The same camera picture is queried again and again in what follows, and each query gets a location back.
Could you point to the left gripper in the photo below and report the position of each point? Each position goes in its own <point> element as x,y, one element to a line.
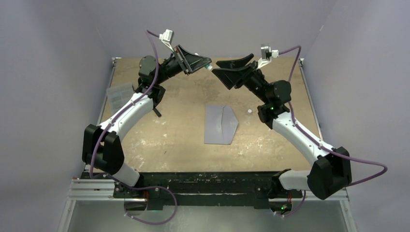
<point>195,62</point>

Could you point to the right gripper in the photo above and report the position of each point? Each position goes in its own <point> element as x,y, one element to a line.
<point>239,74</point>

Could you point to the grey envelope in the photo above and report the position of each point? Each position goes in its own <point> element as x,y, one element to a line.
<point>220,124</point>

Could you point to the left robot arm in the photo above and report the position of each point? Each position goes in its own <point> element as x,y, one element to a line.
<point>102,148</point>

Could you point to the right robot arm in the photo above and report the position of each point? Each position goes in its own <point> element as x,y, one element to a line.
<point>330,167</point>

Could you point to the black hammer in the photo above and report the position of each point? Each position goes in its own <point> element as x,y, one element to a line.
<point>158,114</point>

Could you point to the clear plastic organizer box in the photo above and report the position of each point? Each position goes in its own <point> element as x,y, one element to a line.
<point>119,95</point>

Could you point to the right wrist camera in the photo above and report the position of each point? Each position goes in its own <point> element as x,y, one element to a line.
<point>267,54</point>

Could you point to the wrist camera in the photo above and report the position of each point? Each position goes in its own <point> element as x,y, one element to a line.
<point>267,54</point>
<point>166,38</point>

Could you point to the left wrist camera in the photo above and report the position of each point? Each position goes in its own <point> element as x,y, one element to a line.
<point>166,38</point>

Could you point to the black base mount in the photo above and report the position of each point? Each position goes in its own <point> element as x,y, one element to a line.
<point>252,189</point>

